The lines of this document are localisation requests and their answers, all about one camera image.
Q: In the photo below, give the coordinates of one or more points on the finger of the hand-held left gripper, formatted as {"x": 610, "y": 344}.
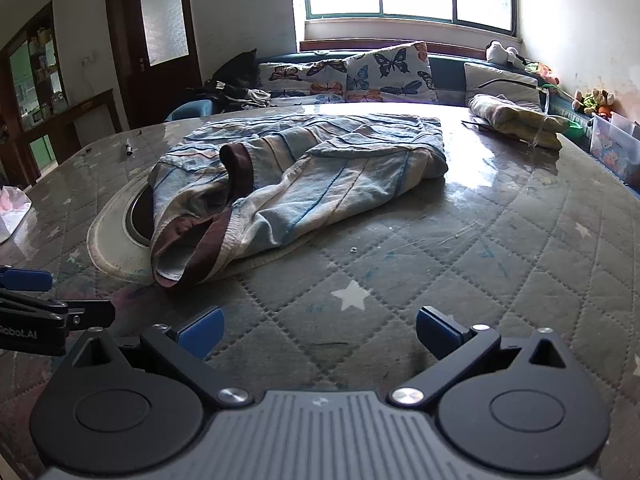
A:
{"x": 25, "y": 278}
{"x": 92, "y": 312}

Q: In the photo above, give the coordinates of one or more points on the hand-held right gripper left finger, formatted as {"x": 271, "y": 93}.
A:
{"x": 202, "y": 332}

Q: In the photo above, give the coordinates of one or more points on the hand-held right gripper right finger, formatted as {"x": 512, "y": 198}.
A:
{"x": 435, "y": 327}

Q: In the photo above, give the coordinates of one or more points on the blue beige striped garment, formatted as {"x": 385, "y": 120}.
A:
{"x": 325, "y": 170}

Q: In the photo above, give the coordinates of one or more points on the pink white plastic bag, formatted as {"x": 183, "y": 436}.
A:
{"x": 12, "y": 207}

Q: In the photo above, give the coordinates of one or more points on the round inset table cooker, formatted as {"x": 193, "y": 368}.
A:
{"x": 107, "y": 240}

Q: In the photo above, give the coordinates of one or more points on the dark wooden display cabinet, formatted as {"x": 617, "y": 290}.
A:
{"x": 50, "y": 125}

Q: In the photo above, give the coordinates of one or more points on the dark wooden glass door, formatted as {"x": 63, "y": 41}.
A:
{"x": 125, "y": 85}

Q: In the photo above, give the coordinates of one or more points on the blue corner bench sofa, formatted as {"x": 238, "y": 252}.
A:
{"x": 190, "y": 109}

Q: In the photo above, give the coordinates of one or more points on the folded yellow beige blanket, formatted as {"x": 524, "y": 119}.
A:
{"x": 510, "y": 115}

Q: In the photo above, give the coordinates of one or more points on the green bowl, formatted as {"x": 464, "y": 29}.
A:
{"x": 580, "y": 131}

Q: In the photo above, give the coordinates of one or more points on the clear plastic storage box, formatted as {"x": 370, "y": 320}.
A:
{"x": 610, "y": 145}

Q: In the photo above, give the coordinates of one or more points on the grey pillow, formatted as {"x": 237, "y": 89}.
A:
{"x": 500, "y": 82}

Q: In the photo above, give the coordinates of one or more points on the black bag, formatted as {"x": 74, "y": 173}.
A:
{"x": 237, "y": 72}

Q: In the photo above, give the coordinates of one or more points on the large butterfly print pillow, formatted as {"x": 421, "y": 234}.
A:
{"x": 390, "y": 67}

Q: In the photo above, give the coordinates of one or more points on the orange green plush toy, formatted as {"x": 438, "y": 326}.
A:
{"x": 542, "y": 74}

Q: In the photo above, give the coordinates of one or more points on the brown plush toy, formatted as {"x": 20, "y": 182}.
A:
{"x": 595, "y": 101}

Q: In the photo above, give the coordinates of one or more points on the black white plush toy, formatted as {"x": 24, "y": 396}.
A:
{"x": 500, "y": 52}

